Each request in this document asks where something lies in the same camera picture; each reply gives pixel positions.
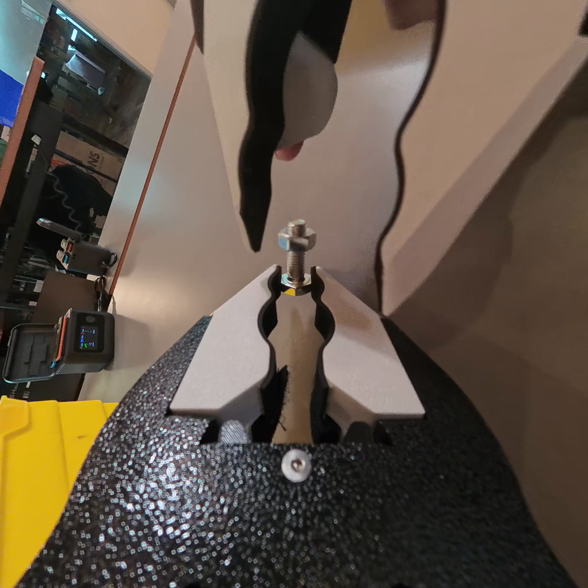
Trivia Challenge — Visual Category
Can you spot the black device with screen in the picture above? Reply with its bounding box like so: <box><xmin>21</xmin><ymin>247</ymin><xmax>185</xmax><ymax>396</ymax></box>
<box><xmin>1</xmin><ymin>308</ymin><xmax>116</xmax><ymax>385</ymax></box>

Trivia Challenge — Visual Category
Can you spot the steel hex nut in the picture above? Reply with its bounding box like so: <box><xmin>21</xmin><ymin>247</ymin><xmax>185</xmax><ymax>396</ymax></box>
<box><xmin>277</xmin><ymin>229</ymin><xmax>319</xmax><ymax>252</ymax></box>

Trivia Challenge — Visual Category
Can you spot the steel bolt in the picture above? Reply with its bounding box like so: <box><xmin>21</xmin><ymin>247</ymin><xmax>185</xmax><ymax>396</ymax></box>
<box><xmin>278</xmin><ymin>219</ymin><xmax>319</xmax><ymax>298</ymax></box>

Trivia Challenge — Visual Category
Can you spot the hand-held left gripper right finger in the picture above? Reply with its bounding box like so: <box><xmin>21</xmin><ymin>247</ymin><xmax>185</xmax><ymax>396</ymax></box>
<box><xmin>311</xmin><ymin>266</ymin><xmax>425</xmax><ymax>425</ymax></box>

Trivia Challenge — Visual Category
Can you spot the yellow plastic bin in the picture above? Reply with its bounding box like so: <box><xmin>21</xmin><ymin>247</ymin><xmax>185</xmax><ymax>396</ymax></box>
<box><xmin>0</xmin><ymin>395</ymin><xmax>121</xmax><ymax>588</ymax></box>

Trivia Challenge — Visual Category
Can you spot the wooden edged desk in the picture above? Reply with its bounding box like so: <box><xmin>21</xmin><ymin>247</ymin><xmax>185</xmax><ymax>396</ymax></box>
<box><xmin>0</xmin><ymin>56</ymin><xmax>65</xmax><ymax>258</ymax></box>

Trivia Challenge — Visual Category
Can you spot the black coiled cable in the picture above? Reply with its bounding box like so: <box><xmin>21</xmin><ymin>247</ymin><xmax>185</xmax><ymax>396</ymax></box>
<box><xmin>52</xmin><ymin>171</ymin><xmax>100</xmax><ymax>238</ymax></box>

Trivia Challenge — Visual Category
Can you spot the printed cardboard box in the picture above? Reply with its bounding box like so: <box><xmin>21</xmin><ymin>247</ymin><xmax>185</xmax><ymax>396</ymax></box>
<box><xmin>52</xmin><ymin>130</ymin><xmax>130</xmax><ymax>194</ymax></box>

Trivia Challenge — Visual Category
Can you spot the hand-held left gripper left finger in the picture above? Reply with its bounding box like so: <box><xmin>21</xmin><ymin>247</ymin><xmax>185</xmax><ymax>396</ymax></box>
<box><xmin>170</xmin><ymin>264</ymin><xmax>282</xmax><ymax>423</ymax></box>

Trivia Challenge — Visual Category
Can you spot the person's right hand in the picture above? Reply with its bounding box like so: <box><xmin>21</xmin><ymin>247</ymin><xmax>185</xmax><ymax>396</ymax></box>
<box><xmin>275</xmin><ymin>0</ymin><xmax>435</xmax><ymax>162</ymax></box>

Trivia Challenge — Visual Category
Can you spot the black bag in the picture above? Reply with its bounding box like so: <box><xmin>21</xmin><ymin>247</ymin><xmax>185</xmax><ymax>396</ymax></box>
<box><xmin>50</xmin><ymin>164</ymin><xmax>114</xmax><ymax>227</ymax></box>

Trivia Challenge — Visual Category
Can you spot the brown box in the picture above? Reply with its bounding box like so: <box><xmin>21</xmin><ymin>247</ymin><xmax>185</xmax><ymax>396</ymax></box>
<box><xmin>33</xmin><ymin>271</ymin><xmax>103</xmax><ymax>323</ymax></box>

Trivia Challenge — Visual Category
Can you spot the blue plastic bin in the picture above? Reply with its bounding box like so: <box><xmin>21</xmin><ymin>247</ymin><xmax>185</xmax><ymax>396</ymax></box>
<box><xmin>0</xmin><ymin>68</ymin><xmax>29</xmax><ymax>134</ymax></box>

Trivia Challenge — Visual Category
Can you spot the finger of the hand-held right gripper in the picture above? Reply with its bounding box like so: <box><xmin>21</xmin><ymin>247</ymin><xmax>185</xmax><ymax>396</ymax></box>
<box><xmin>376</xmin><ymin>0</ymin><xmax>588</xmax><ymax>319</ymax></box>
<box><xmin>190</xmin><ymin>0</ymin><xmax>354</xmax><ymax>253</ymax></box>

